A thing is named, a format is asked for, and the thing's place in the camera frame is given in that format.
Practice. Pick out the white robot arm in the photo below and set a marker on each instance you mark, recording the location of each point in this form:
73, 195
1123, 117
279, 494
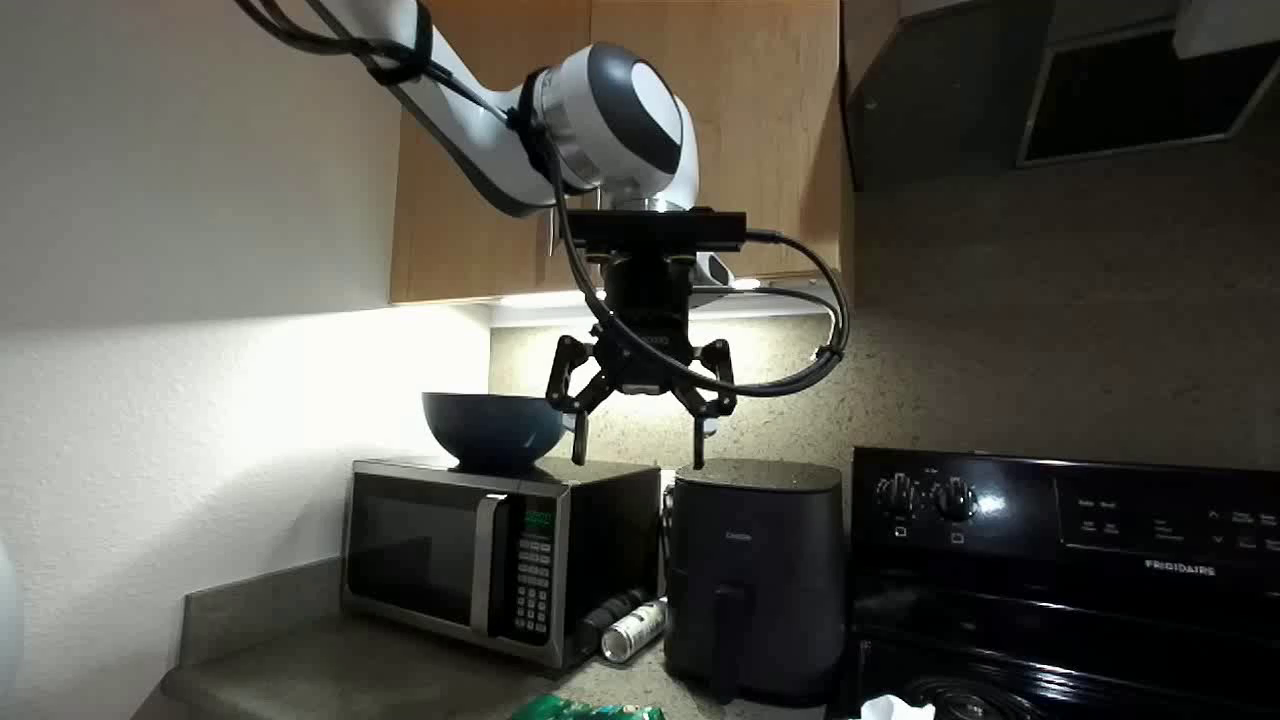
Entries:
606, 146

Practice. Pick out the white can lying down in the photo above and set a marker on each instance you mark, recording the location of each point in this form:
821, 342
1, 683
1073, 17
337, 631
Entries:
635, 635

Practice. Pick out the dark blue bowl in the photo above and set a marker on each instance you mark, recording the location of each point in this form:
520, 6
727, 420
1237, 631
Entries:
494, 435

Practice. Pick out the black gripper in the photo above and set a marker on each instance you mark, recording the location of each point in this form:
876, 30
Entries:
651, 293

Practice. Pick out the black air fryer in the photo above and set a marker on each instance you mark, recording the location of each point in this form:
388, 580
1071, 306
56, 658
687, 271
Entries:
759, 580

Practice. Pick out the black electric stove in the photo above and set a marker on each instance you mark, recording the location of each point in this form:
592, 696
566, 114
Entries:
1065, 589

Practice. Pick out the dark range hood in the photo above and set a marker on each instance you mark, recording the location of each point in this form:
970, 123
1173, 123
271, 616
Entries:
994, 84

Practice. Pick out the wooden upper cabinets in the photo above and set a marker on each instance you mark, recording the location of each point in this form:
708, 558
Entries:
753, 72

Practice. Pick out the white cloth on stove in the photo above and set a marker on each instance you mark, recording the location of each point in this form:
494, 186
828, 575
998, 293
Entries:
893, 711

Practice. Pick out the black steel microwave oven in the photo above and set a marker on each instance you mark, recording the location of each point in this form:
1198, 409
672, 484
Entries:
520, 567

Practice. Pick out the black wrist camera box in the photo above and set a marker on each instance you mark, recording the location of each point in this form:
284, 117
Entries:
658, 233

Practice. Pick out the green pistachio packet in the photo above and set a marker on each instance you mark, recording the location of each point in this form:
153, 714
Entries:
578, 711

